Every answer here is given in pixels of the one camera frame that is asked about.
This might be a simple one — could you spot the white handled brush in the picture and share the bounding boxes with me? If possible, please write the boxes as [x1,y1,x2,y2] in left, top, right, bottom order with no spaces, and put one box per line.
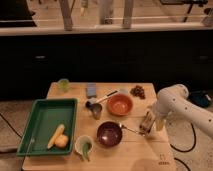
[87,90,118,104]

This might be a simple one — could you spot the dark object on floor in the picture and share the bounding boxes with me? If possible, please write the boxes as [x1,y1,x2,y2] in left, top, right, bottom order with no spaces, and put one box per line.
[189,91,212,108]

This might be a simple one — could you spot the purple bowl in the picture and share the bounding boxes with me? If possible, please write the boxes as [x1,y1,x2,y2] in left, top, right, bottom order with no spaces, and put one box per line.
[96,121,123,148]

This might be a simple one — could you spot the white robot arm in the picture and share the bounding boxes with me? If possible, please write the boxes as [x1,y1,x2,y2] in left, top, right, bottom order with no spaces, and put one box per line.
[151,84,213,139]

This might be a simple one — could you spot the blue sponge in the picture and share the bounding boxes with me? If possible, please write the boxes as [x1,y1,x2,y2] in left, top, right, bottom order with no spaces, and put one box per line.
[86,85,97,98]

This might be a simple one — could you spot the white mug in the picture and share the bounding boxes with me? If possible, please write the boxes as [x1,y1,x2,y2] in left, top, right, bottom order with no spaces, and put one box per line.
[75,135,93,157]

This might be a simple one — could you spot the green cup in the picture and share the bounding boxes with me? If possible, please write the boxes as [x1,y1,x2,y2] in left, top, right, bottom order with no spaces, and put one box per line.
[58,78,69,92]

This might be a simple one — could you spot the orange fruit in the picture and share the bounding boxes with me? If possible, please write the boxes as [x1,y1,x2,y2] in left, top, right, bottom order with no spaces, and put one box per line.
[55,134,69,148]

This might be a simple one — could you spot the green plastic tray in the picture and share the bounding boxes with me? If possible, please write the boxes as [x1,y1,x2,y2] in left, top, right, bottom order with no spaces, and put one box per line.
[17,98,77,156]

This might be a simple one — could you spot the brown grape bunch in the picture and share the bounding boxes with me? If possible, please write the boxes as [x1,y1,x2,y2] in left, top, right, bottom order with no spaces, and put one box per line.
[130,85,145,99]

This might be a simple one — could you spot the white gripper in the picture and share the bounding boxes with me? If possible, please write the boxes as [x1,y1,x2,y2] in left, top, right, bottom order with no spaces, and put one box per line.
[149,107,165,131]

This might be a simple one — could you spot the orange bowl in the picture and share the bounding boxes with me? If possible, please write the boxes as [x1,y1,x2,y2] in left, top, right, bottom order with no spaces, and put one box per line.
[106,94,133,116]

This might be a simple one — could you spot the black cable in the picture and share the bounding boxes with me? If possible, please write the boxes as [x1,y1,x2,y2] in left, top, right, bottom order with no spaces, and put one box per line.
[170,122,198,153]

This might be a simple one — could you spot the metal measuring cup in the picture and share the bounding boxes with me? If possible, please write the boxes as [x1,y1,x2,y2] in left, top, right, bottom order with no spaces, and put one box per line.
[85,101,102,120]

